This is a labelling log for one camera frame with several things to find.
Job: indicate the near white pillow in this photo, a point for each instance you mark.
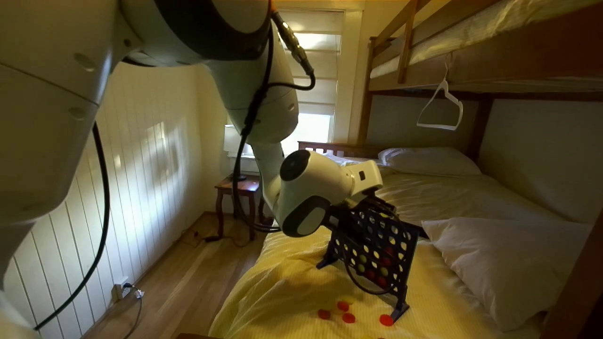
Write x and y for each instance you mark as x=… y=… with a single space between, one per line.
x=517 y=267

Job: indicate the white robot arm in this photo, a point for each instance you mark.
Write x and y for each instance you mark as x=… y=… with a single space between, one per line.
x=103 y=109

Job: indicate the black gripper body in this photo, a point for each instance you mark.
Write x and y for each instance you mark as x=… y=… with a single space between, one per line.
x=367 y=216

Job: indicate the yellow bed duvet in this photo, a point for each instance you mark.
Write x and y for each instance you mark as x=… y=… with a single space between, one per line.
x=280 y=296

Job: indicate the white window blind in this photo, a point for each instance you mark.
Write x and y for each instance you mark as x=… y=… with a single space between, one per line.
x=320 y=34

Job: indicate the small wooden side table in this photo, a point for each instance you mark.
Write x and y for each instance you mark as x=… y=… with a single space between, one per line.
x=246 y=190

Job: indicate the wall power plug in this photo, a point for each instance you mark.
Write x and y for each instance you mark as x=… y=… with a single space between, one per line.
x=124 y=290

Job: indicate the wooden bunk bed frame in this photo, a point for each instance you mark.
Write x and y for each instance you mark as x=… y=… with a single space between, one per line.
x=557 y=58

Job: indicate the white pillow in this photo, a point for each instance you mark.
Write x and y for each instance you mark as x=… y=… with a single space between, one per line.
x=517 y=267
x=429 y=160

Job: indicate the red chip right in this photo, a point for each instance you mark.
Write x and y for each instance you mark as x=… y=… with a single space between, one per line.
x=387 y=320

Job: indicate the red chip middle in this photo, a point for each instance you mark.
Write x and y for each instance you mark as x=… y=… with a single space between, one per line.
x=344 y=305

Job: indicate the red chip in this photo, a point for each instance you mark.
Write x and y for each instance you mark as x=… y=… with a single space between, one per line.
x=325 y=313
x=350 y=318
x=344 y=305
x=387 y=320

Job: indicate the red chip lower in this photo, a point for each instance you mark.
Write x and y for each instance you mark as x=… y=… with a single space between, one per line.
x=350 y=318

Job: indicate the white clothes hanger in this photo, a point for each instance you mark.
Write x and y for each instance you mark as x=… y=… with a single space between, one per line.
x=444 y=109

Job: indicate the far white pillow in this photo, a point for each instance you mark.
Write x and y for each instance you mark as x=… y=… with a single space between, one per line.
x=429 y=160

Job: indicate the blue connect four gameboard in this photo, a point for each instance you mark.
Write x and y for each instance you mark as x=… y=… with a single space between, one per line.
x=378 y=262

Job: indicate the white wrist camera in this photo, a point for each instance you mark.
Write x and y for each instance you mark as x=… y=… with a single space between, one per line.
x=367 y=175

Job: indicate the red chip left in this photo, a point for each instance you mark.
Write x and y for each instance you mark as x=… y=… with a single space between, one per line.
x=325 y=313

